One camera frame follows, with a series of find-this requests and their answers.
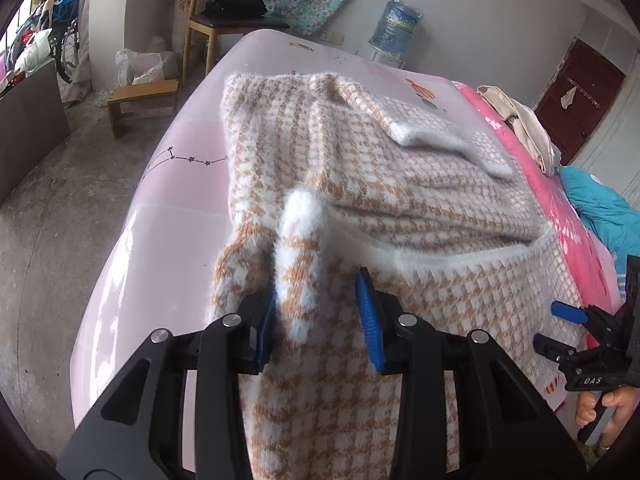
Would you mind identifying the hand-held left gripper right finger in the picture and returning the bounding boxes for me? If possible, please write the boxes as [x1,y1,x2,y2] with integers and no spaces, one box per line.
[354,266,586,480]

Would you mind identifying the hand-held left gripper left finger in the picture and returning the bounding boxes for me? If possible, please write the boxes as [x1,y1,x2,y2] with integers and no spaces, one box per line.
[56,287,278,480]

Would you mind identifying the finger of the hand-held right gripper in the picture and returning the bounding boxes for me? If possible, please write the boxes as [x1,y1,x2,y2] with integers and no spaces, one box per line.
[532,334,581,368]
[550,301,623,342]

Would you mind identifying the beige white houndstooth coat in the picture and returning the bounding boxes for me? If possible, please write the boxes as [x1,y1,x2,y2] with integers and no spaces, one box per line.
[205,72,588,480]

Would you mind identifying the person's right hand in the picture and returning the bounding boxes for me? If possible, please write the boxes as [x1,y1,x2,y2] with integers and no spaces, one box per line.
[575,385,640,456]

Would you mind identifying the pink floral blanket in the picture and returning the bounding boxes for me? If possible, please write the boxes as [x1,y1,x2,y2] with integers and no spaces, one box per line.
[452,82,626,311]

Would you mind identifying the teal quilt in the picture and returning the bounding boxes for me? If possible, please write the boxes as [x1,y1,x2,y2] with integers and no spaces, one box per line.
[560,165,640,256]

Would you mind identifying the beige garment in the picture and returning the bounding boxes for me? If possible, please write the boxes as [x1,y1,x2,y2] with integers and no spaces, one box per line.
[477,85,563,176]

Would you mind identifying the dark red door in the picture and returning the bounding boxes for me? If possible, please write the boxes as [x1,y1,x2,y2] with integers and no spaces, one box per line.
[534,37,627,166]

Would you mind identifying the small wooden stool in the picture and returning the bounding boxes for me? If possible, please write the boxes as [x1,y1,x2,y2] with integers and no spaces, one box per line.
[107,79,180,140]

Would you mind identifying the white plastic bag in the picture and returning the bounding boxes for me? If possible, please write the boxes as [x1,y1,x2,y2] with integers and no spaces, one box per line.
[115,47,178,86]

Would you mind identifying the blue water jug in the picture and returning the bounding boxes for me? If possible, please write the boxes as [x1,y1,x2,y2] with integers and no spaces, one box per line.
[369,0,426,61]

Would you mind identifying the dark grey cabinet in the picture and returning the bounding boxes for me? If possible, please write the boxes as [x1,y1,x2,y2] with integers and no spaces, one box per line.
[0,62,71,203]

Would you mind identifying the wooden chair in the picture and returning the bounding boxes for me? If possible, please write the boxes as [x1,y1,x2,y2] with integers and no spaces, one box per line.
[182,0,291,81]

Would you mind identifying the black bag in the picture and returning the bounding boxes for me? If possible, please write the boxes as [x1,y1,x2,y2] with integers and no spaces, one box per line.
[205,0,268,18]

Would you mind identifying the wheelchair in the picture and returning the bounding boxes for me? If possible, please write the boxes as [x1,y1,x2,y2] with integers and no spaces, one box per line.
[50,0,83,83]

